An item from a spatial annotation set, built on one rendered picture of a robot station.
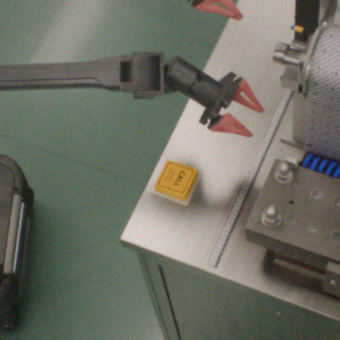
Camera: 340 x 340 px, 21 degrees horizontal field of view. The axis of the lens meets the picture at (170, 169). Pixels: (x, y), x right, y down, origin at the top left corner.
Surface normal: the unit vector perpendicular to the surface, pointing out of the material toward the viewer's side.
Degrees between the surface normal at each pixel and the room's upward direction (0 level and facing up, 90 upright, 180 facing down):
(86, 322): 0
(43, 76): 28
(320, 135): 90
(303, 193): 0
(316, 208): 0
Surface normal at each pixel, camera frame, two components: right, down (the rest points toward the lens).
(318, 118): -0.40, 0.82
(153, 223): -0.10, -0.48
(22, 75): -0.20, -0.01
